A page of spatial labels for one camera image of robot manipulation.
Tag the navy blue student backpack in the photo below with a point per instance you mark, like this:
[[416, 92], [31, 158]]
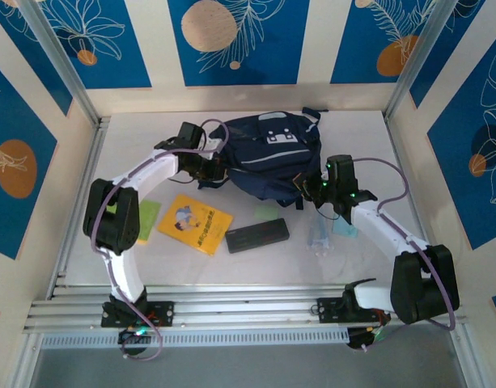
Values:
[[268, 169]]

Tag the clear pouch of blue pens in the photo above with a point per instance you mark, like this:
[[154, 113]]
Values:
[[319, 238]]

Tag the yellow illustrated book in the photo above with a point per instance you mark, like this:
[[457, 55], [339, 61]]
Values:
[[195, 224]]

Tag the black pencil case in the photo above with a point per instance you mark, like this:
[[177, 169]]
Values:
[[257, 235]]

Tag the light green notebook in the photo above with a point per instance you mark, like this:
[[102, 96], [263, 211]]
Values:
[[150, 218]]

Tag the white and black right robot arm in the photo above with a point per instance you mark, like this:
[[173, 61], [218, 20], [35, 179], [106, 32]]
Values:
[[377, 226]]

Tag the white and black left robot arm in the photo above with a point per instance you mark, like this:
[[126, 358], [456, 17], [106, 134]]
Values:
[[126, 279]]

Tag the aluminium table side rail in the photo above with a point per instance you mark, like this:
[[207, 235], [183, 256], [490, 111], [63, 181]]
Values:
[[91, 161], [394, 141]]

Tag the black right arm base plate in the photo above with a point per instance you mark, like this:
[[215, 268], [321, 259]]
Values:
[[330, 310]]

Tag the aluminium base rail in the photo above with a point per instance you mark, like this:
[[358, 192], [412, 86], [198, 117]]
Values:
[[247, 311]]

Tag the aluminium frame post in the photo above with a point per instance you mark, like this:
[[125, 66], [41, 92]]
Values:
[[416, 60], [62, 64]]

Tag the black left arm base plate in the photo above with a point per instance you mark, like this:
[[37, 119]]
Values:
[[162, 313]]

